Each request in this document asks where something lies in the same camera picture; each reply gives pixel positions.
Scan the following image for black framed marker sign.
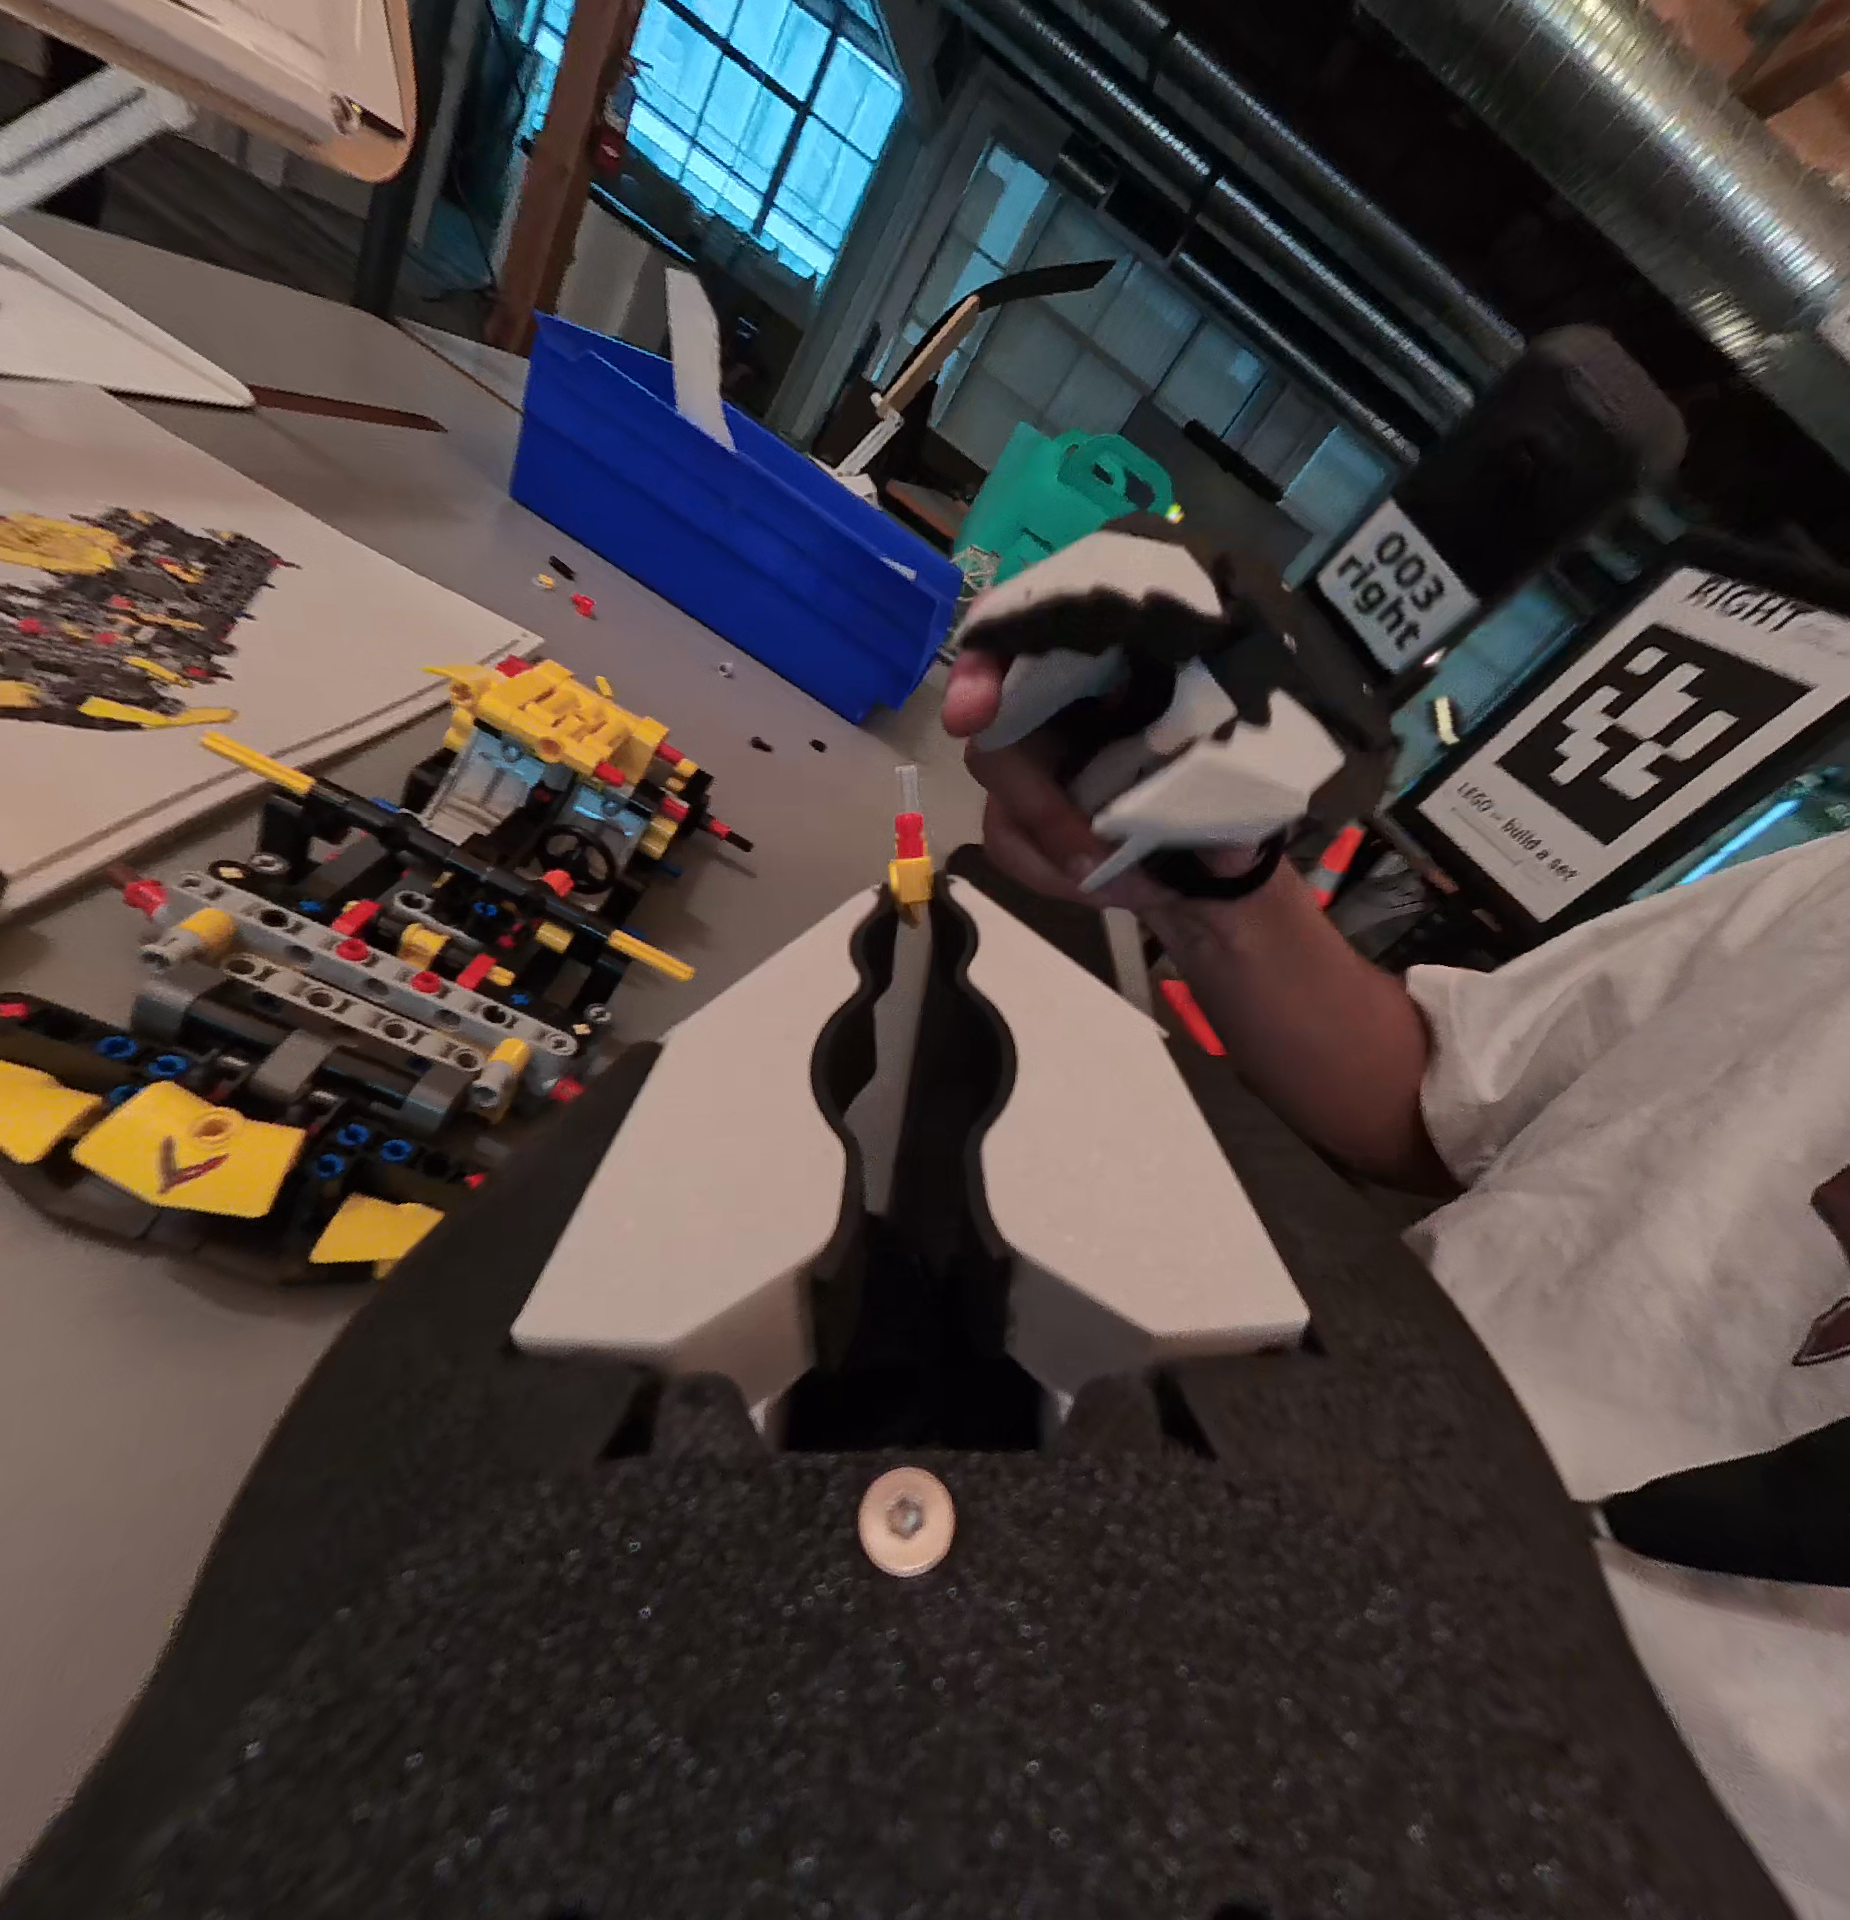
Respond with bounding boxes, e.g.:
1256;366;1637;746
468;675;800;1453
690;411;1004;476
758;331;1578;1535
1413;561;1850;925

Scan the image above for silver ventilation duct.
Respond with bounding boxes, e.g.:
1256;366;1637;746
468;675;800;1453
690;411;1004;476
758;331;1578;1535
1353;0;1850;376

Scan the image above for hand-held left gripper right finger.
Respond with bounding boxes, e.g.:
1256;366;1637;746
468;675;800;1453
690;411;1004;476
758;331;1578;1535
937;878;1313;1393

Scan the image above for wooden post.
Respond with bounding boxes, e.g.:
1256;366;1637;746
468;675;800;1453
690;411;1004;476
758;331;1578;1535
483;0;643;355

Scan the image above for blue plastic bin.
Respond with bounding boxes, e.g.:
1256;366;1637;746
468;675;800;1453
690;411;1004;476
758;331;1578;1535
508;312;964;726

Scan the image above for person's right forearm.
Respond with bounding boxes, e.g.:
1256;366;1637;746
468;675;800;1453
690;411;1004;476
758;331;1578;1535
1149;886;1466;1197

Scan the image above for wooden book stand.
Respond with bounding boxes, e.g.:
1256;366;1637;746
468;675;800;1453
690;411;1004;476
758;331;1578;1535
0;0;420;409
828;257;1120;483

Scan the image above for teal felt bag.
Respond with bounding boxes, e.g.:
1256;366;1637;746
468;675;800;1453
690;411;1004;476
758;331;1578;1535
947;424;1175;594

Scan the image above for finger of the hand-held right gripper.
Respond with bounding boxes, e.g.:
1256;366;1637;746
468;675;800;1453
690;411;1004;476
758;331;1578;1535
1078;702;1350;893
958;528;1230;675

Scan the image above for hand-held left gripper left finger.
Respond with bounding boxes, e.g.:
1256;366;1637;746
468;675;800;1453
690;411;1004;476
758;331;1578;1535
508;883;889;1420

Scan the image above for scattered tiny lego bits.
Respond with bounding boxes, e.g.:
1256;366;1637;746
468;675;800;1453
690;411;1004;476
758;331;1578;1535
529;553;833;756

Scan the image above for paned window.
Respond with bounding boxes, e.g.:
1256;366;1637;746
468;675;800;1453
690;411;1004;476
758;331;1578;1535
527;0;903;287

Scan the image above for white printed t-shirt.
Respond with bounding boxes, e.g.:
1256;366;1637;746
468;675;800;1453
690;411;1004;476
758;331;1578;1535
1404;817;1850;1920

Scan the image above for partly built lego car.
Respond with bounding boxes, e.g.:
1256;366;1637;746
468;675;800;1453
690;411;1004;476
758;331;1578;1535
0;661;754;1284

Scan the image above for black shoulder strap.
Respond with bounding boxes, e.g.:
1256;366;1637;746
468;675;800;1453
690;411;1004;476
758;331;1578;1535
1600;1417;1850;1592

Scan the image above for person's right hand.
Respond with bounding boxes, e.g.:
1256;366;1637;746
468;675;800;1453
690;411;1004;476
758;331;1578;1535
940;652;1306;964

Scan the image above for white paper card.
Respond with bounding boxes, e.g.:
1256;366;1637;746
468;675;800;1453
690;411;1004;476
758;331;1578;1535
663;267;741;452

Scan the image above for open instruction booklet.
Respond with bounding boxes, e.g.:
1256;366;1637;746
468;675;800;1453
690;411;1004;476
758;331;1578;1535
0;375;544;937

